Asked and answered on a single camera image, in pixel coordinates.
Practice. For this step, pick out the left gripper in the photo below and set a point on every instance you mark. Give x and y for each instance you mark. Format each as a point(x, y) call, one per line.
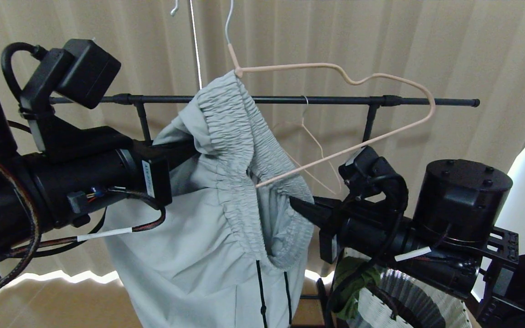
point(98, 182)

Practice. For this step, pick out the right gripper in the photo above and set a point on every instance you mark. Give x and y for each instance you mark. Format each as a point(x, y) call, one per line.
point(372, 241)

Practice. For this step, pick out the pale grey shorts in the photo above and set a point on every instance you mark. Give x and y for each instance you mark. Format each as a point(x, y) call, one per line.
point(189, 273)

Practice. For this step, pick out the pink clothes hanger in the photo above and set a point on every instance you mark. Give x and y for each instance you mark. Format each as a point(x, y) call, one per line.
point(290, 67)
point(301, 123)

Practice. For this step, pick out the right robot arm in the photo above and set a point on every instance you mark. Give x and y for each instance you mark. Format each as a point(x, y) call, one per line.
point(463, 200)

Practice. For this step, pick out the white laundry basket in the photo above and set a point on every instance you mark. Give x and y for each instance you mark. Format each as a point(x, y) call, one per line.
point(408, 296)

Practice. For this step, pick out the black clothes rack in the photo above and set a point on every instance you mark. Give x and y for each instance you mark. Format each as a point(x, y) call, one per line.
point(344, 99)

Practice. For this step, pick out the green garment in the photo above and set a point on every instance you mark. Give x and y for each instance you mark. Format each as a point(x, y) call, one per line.
point(349, 278)

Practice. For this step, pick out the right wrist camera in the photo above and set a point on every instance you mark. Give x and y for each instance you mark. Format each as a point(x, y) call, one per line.
point(362, 168)

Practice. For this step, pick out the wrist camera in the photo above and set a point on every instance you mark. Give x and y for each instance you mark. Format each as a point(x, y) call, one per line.
point(80, 73)
point(362, 168)

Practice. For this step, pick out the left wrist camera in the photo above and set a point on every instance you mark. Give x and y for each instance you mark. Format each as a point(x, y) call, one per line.
point(80, 73)

